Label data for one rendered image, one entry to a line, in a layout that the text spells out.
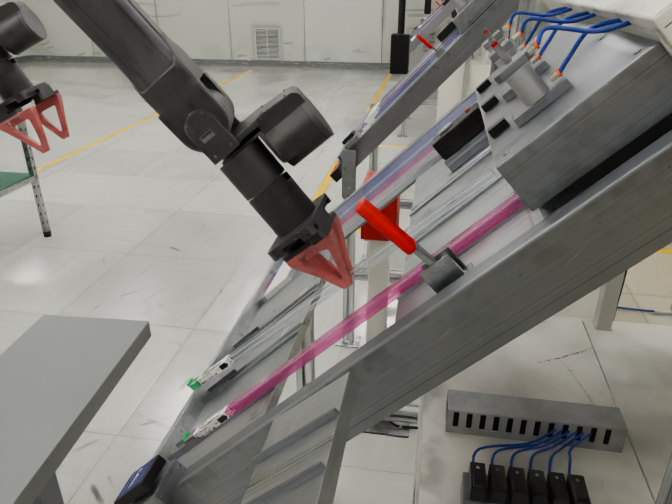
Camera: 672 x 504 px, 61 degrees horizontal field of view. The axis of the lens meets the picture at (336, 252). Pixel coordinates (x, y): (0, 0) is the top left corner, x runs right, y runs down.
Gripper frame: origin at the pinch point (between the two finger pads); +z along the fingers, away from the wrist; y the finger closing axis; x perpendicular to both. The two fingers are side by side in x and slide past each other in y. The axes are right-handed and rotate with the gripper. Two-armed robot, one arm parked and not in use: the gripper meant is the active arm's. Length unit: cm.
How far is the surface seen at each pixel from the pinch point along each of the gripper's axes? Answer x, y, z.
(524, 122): -26.9, -12.3, -7.1
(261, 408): 10.7, -14.8, 2.2
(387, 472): 56, 58, 75
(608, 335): -17, 42, 54
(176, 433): 28.6, -8.5, 2.4
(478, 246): -18.0, -13.2, -0.2
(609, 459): -10.1, 7.3, 48.4
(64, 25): 488, 868, -338
